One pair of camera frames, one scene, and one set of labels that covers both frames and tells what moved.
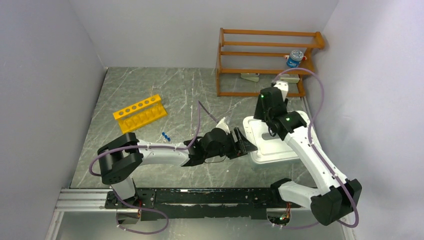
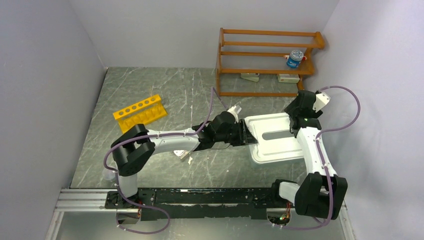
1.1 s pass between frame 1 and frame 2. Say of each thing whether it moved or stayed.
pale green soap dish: stayed
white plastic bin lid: stayed
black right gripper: moved
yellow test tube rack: stayed
